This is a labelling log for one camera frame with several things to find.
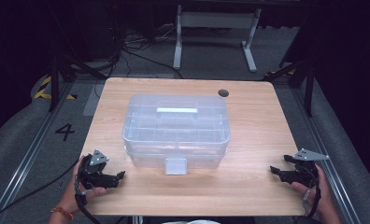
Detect tangle of black cables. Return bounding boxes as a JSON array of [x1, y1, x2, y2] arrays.
[[109, 18, 185, 79]]

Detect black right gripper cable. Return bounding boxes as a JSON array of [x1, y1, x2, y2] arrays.
[[304, 183, 323, 218]]

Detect clear plastic storage box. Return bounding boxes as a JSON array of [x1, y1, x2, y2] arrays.
[[121, 93, 232, 176]]

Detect person's right hand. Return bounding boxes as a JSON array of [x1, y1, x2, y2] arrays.
[[290, 163, 334, 218]]

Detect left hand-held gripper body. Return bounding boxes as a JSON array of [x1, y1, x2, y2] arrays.
[[76, 148, 120, 191]]

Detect person's white clothing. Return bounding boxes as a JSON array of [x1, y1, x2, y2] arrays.
[[161, 218, 222, 224]]

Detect metal floor rail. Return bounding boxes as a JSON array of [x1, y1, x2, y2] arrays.
[[290, 87, 363, 224], [0, 81, 76, 224]]

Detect black floor cable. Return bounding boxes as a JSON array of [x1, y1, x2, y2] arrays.
[[0, 159, 80, 224]]

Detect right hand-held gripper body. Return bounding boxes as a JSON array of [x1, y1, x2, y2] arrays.
[[282, 147, 331, 189]]

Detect white metal desk frame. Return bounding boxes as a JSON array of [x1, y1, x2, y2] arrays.
[[172, 4, 263, 74]]

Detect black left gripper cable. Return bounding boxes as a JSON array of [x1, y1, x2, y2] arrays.
[[74, 189, 103, 224]]

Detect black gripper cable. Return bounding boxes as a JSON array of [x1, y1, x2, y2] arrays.
[[74, 189, 103, 224], [304, 183, 323, 218]]

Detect orange bracelet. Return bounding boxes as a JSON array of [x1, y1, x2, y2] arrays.
[[50, 206, 76, 221]]

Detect person's left hand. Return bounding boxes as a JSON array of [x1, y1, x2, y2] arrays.
[[59, 155, 108, 217]]

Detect black metal stand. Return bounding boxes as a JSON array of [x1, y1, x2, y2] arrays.
[[48, 50, 107, 113], [263, 57, 316, 119]]

